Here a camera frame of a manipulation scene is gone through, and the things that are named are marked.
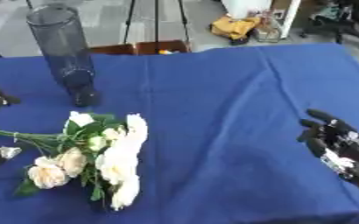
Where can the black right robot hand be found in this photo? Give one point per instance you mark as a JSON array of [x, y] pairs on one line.
[[341, 137]]

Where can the white rose bouquet green stems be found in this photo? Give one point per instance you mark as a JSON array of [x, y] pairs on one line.
[[116, 157]]

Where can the tall dark transparent cylinder vase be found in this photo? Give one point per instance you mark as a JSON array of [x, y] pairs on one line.
[[65, 52]]

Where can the black office chair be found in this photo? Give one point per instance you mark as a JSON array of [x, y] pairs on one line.
[[341, 20]]

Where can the white cabinet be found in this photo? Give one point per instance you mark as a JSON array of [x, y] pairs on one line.
[[284, 14]]

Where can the yellow bag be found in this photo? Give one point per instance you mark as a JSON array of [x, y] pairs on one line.
[[233, 26]]

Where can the brown cardboard box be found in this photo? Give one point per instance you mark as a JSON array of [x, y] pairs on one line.
[[147, 48]]

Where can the small orange object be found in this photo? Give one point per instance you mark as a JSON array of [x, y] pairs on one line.
[[165, 52]]

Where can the black tripod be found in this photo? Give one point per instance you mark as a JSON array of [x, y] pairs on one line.
[[156, 23]]

